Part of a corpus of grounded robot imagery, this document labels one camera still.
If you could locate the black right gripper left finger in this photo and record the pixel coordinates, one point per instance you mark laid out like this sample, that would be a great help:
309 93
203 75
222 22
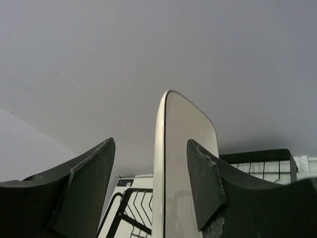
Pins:
65 201

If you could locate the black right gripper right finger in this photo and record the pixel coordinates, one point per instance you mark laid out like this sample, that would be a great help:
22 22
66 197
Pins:
230 203

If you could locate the white rectangular plate black rim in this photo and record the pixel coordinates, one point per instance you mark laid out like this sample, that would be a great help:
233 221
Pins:
178 120

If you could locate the black wire dish rack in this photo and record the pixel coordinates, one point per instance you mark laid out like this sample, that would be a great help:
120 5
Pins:
129 212

